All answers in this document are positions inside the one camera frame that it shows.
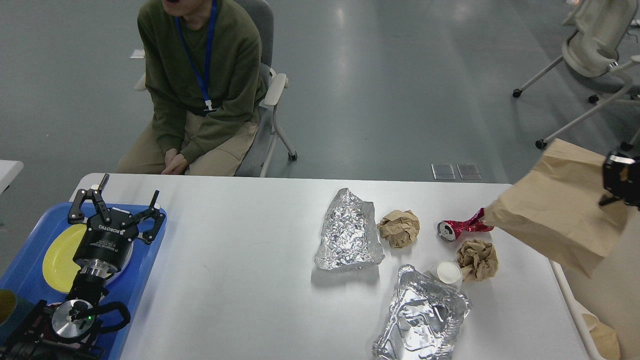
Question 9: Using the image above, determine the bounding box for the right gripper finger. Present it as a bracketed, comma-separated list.
[599, 152, 640, 208]

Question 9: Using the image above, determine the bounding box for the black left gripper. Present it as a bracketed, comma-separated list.
[67, 173, 166, 281]

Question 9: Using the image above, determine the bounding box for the yellow plate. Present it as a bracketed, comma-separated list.
[42, 223, 87, 294]

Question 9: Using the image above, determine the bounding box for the brown paper bag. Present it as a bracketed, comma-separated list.
[483, 139, 631, 278]

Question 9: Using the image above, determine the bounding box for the dark teal mug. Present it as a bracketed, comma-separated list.
[0, 288, 35, 345]

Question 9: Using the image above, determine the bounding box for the aluminium foil tray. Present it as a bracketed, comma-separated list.
[372, 264, 473, 360]

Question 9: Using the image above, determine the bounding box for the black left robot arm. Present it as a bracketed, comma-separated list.
[1, 174, 167, 360]

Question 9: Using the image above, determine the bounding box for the blue plastic tray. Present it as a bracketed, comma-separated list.
[0, 202, 168, 360]

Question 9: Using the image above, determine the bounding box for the white side table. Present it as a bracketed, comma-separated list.
[0, 159, 25, 194]

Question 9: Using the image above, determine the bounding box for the beige plastic bin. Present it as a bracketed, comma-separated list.
[550, 206, 640, 360]

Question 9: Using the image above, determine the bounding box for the white office chair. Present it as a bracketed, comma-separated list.
[512, 0, 639, 150]

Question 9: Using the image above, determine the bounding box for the floor outlet plate right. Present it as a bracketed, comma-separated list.
[456, 162, 483, 180]

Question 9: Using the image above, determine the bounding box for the floor outlet plate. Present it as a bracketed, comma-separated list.
[456, 162, 483, 180]
[430, 162, 457, 181]

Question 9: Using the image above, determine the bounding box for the grey office chair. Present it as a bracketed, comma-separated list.
[134, 0, 298, 178]

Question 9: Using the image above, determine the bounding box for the crumpled brown paper wad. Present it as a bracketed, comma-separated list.
[456, 240, 499, 282]

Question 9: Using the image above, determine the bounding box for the floor outlet plate left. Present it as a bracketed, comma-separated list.
[430, 162, 457, 181]

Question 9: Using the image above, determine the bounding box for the crushed red can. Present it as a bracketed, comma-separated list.
[436, 207, 494, 243]

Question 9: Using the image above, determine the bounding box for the person in khaki trousers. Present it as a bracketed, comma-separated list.
[115, 0, 267, 176]

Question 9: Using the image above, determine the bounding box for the white paper cup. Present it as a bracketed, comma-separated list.
[429, 260, 463, 291]

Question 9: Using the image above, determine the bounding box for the crumpled brown paper ball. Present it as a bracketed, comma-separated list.
[376, 210, 421, 249]

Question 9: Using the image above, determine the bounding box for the crumpled aluminium foil sheet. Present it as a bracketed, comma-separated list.
[314, 187, 386, 272]

